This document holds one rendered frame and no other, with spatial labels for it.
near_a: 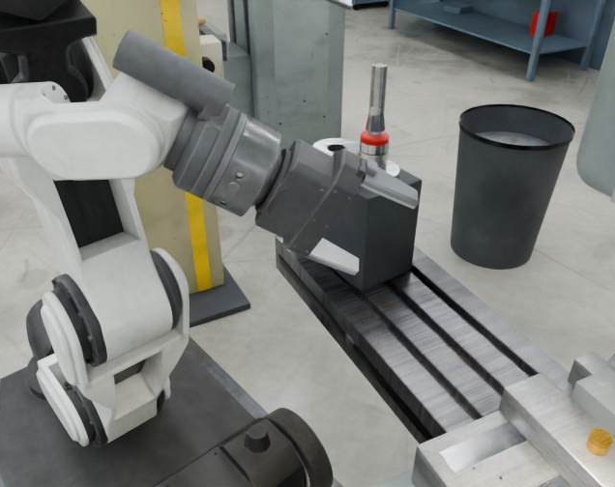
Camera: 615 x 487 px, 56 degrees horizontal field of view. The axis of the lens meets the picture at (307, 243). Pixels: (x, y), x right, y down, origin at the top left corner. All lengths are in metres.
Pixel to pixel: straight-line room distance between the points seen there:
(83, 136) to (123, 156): 0.03
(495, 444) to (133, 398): 0.66
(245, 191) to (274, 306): 1.95
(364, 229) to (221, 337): 1.44
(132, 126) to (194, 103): 0.06
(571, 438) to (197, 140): 0.50
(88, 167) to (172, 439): 0.85
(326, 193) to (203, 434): 0.84
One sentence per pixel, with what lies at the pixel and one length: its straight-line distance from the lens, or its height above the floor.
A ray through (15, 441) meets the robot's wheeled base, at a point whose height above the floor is 0.57.
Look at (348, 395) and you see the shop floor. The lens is 2.09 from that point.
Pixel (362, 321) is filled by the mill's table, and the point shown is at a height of 0.93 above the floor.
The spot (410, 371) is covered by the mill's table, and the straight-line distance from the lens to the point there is 0.89.
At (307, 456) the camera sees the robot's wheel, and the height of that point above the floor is 0.57.
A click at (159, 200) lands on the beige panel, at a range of 2.24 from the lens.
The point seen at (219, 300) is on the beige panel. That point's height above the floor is 0.03.
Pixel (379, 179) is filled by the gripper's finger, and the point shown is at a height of 1.31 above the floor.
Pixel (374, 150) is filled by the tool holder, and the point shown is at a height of 1.17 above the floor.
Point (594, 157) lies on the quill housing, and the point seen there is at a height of 1.35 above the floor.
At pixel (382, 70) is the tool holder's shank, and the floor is 1.29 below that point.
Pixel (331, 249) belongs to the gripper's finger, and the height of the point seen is 1.22.
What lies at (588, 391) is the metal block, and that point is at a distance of 0.74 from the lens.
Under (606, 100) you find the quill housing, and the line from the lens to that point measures 0.53.
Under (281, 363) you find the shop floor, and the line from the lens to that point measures 2.20.
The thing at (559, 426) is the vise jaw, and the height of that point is 1.04.
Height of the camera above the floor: 1.55
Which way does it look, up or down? 33 degrees down
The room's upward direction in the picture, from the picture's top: straight up
